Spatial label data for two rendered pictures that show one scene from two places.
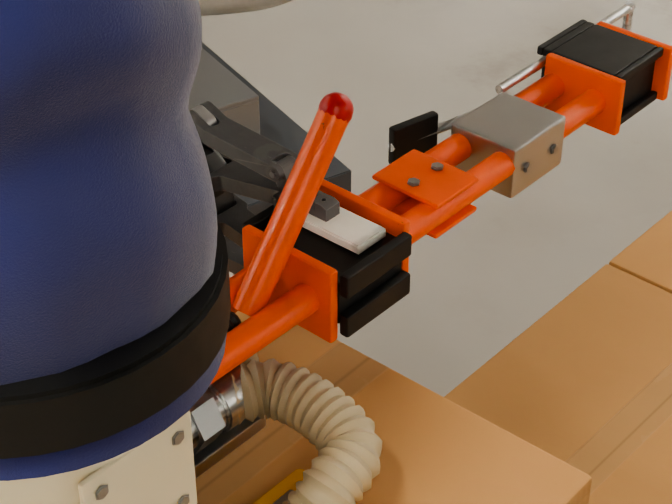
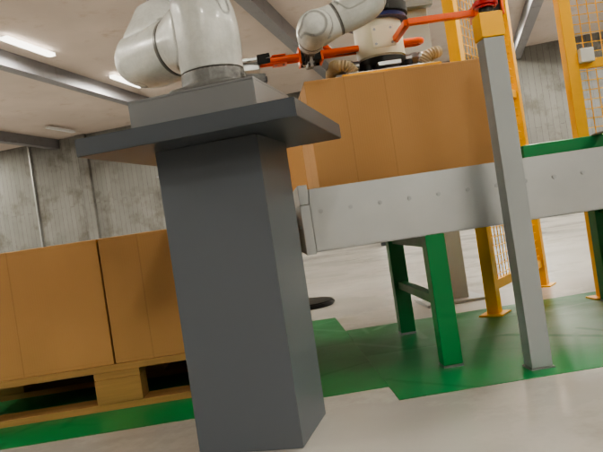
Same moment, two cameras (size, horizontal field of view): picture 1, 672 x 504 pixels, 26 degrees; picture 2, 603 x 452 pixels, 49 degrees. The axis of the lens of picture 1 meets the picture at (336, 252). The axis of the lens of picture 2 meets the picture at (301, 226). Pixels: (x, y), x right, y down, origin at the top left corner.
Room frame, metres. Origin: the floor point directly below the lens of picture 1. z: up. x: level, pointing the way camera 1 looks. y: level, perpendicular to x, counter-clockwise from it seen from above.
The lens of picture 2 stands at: (2.54, 1.61, 0.49)
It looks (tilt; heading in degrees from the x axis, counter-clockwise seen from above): 0 degrees down; 226
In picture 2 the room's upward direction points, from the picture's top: 8 degrees counter-clockwise
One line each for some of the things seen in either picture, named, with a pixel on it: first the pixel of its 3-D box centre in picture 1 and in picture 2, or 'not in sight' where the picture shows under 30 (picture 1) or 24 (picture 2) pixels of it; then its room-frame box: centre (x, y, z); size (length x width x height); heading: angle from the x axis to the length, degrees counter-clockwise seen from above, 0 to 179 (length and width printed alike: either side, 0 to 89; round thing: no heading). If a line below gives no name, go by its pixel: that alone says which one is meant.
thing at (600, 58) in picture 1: (607, 76); not in sight; (1.08, -0.23, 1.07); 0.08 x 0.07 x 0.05; 139
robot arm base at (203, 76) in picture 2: not in sight; (222, 82); (1.50, 0.34, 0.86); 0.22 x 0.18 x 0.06; 126
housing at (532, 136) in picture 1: (507, 144); (249, 66); (0.98, -0.14, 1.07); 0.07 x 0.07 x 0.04; 49
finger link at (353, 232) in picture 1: (334, 223); not in sight; (0.83, 0.00, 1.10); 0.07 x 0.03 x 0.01; 49
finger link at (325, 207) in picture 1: (305, 187); not in sight; (0.85, 0.02, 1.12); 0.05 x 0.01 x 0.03; 49
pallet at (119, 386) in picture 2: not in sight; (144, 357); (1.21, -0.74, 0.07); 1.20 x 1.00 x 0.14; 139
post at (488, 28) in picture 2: not in sight; (512, 190); (0.80, 0.69, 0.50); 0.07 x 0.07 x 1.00; 49
